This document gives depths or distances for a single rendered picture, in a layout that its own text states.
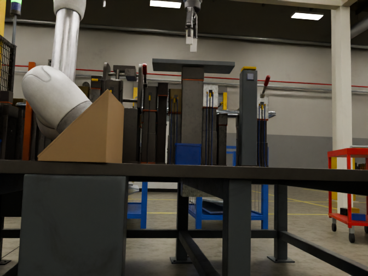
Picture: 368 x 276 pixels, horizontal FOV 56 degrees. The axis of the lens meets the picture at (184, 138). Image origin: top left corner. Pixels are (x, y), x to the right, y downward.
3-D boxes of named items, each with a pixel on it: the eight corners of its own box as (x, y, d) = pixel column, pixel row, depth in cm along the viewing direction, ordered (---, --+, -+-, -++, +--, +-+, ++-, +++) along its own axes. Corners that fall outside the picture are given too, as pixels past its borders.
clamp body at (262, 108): (263, 168, 179) (264, 99, 182) (270, 168, 167) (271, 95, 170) (249, 168, 178) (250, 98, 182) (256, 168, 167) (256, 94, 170)
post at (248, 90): (253, 167, 161) (254, 74, 164) (258, 167, 153) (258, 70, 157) (237, 167, 160) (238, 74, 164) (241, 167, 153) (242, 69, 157)
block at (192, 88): (200, 166, 160) (202, 70, 164) (202, 166, 152) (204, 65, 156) (178, 165, 159) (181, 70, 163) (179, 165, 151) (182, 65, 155)
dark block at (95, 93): (100, 163, 169) (104, 79, 172) (97, 163, 162) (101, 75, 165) (90, 163, 169) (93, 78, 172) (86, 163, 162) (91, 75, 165)
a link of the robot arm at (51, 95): (54, 121, 110) (7, 73, 111) (57, 141, 126) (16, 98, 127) (93, 92, 117) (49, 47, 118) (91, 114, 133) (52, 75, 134)
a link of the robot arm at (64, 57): (31, 127, 125) (38, 147, 145) (78, 131, 130) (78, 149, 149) (51, -35, 152) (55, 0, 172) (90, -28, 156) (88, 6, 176)
